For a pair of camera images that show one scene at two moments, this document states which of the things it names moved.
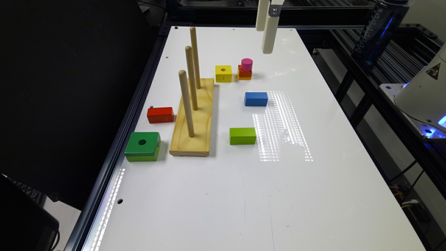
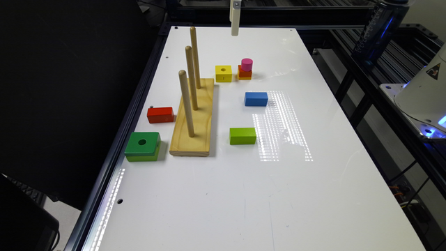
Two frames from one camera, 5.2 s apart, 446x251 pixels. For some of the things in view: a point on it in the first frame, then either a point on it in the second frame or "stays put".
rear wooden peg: (197, 75) stays put
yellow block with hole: (224, 74) stays put
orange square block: (244, 74) stays put
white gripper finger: (270, 26) → (234, 16)
